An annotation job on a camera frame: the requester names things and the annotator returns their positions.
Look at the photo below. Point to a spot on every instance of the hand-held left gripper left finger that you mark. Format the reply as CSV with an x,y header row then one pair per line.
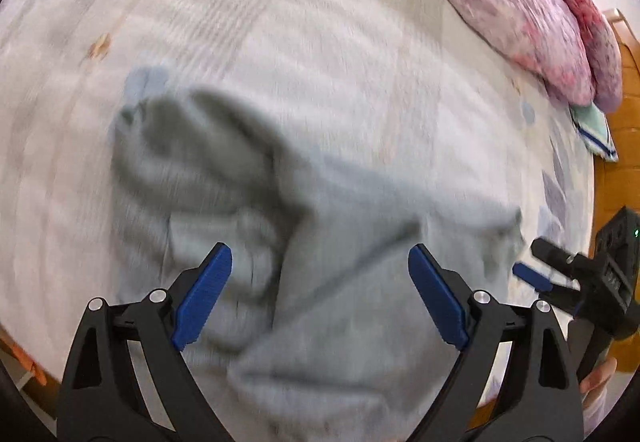
x,y
205,297

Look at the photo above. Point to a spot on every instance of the teal striped pillow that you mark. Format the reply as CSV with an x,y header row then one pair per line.
x,y
595,131

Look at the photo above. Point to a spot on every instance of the purple floral quilt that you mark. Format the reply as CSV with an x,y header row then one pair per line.
x,y
515,11

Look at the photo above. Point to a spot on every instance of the bed with floral sheet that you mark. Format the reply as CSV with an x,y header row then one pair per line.
x,y
250,21

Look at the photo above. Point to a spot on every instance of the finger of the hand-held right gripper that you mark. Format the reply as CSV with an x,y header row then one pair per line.
x,y
555,257
532,278

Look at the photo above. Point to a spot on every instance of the person's right hand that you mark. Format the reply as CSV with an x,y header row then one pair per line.
x,y
599,384

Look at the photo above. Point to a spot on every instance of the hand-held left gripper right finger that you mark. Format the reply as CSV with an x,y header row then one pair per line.
x,y
437,297

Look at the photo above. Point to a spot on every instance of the grey zip hoodie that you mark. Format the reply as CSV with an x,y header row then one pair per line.
x,y
350,232

